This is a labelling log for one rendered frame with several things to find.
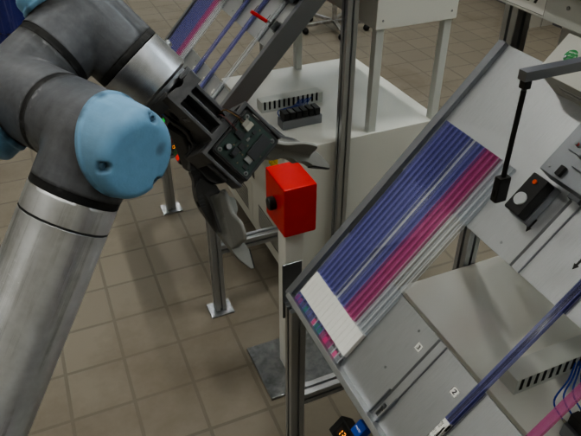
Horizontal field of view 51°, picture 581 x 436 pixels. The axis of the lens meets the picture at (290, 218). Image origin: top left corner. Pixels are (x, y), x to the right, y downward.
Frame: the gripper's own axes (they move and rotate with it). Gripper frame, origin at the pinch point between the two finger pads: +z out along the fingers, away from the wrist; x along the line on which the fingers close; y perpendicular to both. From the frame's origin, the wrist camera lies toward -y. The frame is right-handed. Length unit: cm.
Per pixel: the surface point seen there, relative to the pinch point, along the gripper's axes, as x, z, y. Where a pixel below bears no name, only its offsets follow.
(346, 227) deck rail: 24, 31, -53
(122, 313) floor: -19, 32, -178
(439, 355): 7, 46, -23
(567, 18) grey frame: 67, 24, -14
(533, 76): 38.5, 15.2, 1.8
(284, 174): 37, 23, -91
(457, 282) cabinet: 37, 69, -61
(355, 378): -3, 45, -39
